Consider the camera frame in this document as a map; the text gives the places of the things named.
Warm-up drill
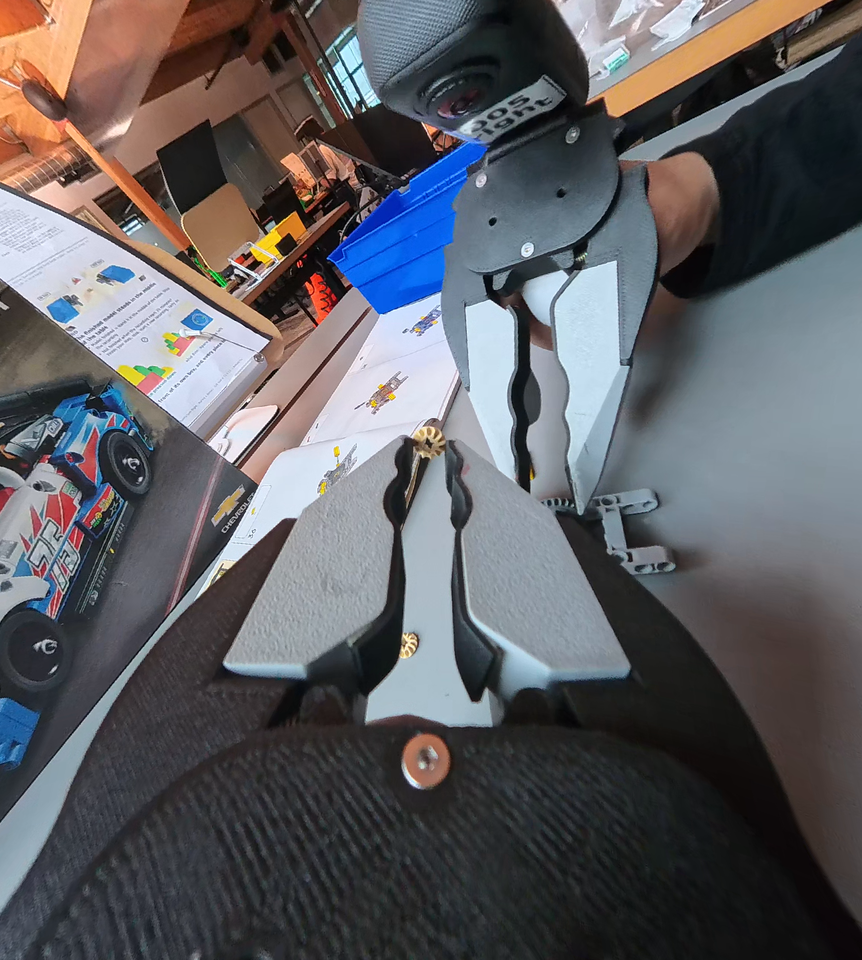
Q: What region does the white lego instruction booklet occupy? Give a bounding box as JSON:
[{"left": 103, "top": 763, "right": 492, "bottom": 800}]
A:
[{"left": 198, "top": 288, "right": 480, "bottom": 601}]

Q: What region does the black monitor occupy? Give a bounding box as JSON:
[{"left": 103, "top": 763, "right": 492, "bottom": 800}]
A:
[{"left": 156, "top": 120, "right": 231, "bottom": 216}]

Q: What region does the printed sheet in clear stand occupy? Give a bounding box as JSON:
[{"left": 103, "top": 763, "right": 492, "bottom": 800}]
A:
[{"left": 0, "top": 161, "right": 283, "bottom": 451}]

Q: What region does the person's right hand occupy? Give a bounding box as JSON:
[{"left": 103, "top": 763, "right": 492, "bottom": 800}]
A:
[{"left": 620, "top": 152, "right": 722, "bottom": 277}]

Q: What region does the wooden table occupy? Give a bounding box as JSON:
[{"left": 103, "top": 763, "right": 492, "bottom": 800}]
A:
[{"left": 551, "top": 0, "right": 862, "bottom": 117}]

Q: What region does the tan plywood chair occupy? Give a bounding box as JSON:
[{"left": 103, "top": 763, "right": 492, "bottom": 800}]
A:
[{"left": 179, "top": 183, "right": 261, "bottom": 273}]

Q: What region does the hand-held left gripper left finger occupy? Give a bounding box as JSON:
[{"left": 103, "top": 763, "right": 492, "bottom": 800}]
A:
[{"left": 222, "top": 435, "right": 420, "bottom": 699}]

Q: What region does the black lego car box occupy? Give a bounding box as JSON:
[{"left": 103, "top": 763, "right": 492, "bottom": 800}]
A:
[{"left": 0, "top": 251, "right": 261, "bottom": 879}]

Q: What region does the white rounded device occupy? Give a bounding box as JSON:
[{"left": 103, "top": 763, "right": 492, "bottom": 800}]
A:
[{"left": 215, "top": 405, "right": 282, "bottom": 464}]

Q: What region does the yellow box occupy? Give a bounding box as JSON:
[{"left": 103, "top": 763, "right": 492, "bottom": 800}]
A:
[{"left": 251, "top": 211, "right": 306, "bottom": 255}]

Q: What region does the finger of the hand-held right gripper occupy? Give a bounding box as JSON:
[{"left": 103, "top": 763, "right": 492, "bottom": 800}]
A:
[
  {"left": 463, "top": 298, "right": 540, "bottom": 492},
  {"left": 547, "top": 258, "right": 634, "bottom": 515}
]

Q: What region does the blue plastic bin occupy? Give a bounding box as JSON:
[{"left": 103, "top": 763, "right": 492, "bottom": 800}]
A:
[{"left": 328, "top": 141, "right": 489, "bottom": 316}]

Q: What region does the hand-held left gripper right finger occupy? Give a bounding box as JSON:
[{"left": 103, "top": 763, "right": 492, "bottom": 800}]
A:
[{"left": 446, "top": 438, "right": 634, "bottom": 706}]

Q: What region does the grey lego frame assembly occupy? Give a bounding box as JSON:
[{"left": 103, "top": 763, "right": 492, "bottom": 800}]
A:
[{"left": 539, "top": 487, "right": 679, "bottom": 575}]

